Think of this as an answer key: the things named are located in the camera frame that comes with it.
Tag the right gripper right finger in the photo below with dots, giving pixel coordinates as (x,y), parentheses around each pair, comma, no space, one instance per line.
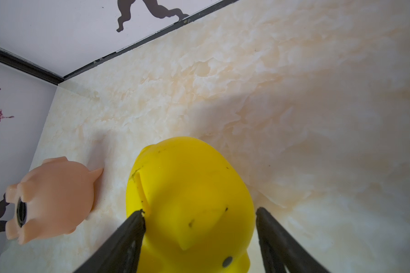
(281,253)

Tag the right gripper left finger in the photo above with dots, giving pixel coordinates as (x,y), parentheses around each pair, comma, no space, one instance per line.
(120,253)

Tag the yellow piggy bank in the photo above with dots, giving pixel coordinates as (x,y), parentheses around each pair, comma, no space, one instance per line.
(199,215)

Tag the black plug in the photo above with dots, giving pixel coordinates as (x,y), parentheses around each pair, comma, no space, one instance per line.
(21,212)

